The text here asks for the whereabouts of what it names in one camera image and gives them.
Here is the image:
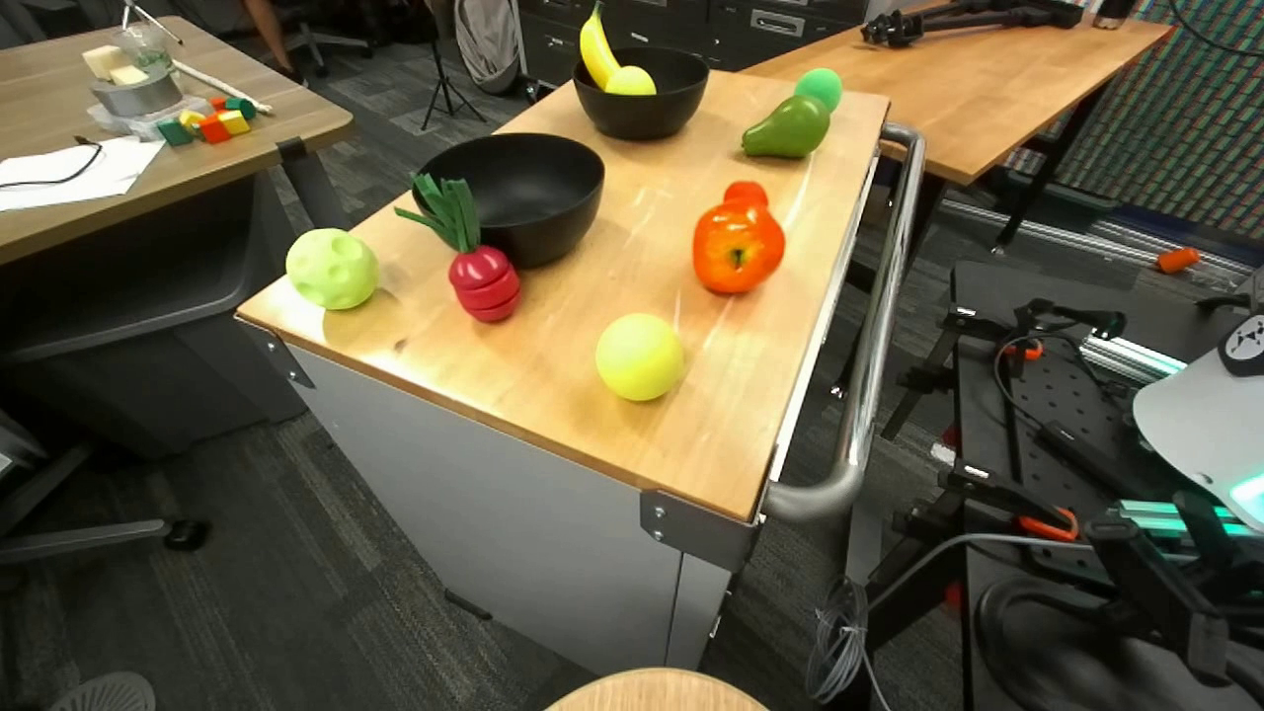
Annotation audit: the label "black tool on workbench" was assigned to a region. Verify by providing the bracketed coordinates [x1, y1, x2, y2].
[856, 0, 1086, 53]

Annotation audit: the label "steel cart handle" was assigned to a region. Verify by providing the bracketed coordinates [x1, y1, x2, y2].
[758, 124, 931, 532]

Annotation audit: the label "black chair base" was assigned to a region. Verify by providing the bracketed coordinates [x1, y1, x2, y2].
[0, 408, 213, 574]

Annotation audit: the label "red radish toy with leaves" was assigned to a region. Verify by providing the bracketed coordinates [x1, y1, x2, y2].
[390, 170, 527, 329]

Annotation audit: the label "pale green round fruit toy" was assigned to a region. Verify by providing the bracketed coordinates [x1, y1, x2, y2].
[282, 225, 383, 316]

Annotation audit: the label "orange bell pepper toy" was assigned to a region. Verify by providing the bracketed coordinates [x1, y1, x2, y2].
[686, 192, 791, 301]

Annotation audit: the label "wooden office table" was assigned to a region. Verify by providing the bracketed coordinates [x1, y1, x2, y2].
[0, 10, 354, 274]

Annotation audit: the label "coloured toy blocks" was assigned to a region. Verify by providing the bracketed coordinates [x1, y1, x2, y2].
[155, 91, 259, 149]

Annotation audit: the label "dark green apple toy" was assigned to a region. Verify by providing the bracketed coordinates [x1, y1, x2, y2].
[740, 91, 833, 166]

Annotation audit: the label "yellow-green round fruit toy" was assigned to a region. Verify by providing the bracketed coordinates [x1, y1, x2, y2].
[592, 307, 693, 408]

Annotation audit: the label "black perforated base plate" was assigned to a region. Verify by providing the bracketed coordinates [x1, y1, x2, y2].
[952, 332, 1156, 538]

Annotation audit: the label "orange clamp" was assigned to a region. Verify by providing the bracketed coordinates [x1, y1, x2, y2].
[1011, 500, 1086, 544]

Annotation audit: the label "red strawberry toy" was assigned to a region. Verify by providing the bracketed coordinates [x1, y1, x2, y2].
[718, 176, 775, 218]

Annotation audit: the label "wooden top tool cart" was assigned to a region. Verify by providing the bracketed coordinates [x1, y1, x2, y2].
[234, 70, 930, 675]

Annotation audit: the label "grey cable bundle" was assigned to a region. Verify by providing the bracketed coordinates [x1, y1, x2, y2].
[803, 575, 923, 711]

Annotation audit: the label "wooden workbench table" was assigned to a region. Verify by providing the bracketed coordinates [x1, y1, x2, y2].
[740, 10, 1177, 188]

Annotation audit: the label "white paper sheets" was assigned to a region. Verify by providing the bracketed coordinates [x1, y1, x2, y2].
[0, 135, 170, 218]

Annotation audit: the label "clear plastic container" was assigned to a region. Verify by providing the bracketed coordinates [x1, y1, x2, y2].
[80, 20, 186, 128]

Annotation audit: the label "bright green ball toy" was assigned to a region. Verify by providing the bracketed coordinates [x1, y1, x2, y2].
[794, 62, 849, 118]

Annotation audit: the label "white device with teal light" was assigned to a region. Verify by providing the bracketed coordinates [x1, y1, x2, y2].
[1127, 307, 1264, 532]

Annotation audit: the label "white stick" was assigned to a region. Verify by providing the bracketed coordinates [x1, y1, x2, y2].
[167, 54, 275, 118]

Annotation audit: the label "black bowl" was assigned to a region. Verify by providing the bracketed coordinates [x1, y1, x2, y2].
[570, 45, 715, 146]
[407, 132, 610, 274]

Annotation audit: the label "round wooden stool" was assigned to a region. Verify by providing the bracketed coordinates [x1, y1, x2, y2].
[542, 662, 775, 711]

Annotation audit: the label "yellow banana toy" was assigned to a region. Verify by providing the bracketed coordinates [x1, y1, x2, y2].
[577, 8, 624, 93]

